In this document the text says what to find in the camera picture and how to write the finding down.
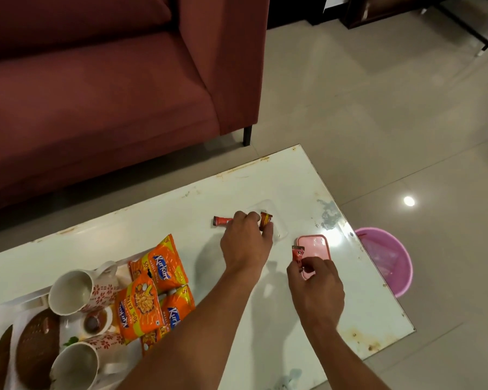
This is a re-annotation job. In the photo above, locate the person's right hand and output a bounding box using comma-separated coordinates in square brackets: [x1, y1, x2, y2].
[287, 257, 345, 328]

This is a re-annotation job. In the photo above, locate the person's left hand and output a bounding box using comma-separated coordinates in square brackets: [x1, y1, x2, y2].
[220, 211, 274, 275]

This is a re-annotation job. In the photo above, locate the person's left forearm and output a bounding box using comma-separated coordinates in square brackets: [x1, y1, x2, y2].
[118, 265, 266, 390]

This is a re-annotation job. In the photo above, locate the person's right forearm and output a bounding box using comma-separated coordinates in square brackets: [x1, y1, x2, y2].
[303, 318, 392, 390]

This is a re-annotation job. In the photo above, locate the clear plastic container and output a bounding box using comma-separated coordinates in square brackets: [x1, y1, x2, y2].
[244, 199, 289, 241]

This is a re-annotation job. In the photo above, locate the pink container lid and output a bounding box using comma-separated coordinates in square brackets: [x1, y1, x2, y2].
[296, 235, 332, 281]

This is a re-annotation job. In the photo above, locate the pink plastic bin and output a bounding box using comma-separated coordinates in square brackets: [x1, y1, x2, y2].
[354, 227, 414, 299]

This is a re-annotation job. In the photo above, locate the orange snack packet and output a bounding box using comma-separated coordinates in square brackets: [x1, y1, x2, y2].
[159, 284, 196, 334]
[114, 272, 167, 346]
[129, 234, 189, 295]
[140, 328, 168, 356]

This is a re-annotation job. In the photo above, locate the small white sauce bowl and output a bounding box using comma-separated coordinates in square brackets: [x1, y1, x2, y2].
[80, 306, 114, 336]

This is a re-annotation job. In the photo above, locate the white floral mug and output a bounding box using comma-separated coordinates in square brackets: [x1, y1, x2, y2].
[48, 261, 121, 317]
[49, 332, 129, 390]

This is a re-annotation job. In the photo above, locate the dark furniture base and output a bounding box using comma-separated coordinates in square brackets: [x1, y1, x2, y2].
[267, 0, 327, 30]

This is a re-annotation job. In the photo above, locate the maroon sofa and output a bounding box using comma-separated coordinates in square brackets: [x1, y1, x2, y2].
[0, 0, 271, 216]

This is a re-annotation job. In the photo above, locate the dark wooden cabinet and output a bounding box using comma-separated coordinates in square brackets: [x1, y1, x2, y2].
[341, 0, 466, 30]

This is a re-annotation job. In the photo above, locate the brown perforated round plate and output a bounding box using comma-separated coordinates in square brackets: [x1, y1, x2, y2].
[15, 308, 61, 390]

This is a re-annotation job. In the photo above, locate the white tray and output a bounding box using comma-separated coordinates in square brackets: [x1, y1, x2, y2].
[0, 262, 148, 390]

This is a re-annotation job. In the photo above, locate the black metal frame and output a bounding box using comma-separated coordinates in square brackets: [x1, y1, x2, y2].
[421, 0, 488, 57]

